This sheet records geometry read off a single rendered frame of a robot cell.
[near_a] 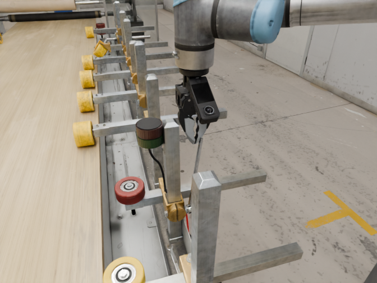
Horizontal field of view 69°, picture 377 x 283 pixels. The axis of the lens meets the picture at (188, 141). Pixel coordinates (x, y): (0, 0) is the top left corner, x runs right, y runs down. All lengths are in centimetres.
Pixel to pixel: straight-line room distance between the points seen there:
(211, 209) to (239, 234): 139
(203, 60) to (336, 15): 29
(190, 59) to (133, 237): 65
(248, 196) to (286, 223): 31
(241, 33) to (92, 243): 54
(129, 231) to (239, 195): 116
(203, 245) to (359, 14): 54
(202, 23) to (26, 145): 72
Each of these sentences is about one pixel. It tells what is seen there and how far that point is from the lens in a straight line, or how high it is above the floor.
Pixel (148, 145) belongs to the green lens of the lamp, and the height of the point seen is 108.
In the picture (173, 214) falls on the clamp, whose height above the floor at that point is 86.
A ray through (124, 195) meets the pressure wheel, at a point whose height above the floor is 91.
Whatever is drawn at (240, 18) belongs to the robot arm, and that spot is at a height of 133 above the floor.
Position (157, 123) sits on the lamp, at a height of 111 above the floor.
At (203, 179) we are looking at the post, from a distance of 40.
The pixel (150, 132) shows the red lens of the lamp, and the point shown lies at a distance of 60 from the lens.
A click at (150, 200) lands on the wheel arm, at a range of 80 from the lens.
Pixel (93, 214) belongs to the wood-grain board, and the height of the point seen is 90.
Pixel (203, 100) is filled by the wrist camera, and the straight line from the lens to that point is 63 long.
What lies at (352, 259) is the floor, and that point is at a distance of 193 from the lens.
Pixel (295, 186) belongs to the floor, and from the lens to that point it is 223.
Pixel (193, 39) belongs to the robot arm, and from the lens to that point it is 61.
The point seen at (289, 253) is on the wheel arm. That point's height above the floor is 83.
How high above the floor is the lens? 142
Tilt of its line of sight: 34 degrees down
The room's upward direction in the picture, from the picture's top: straight up
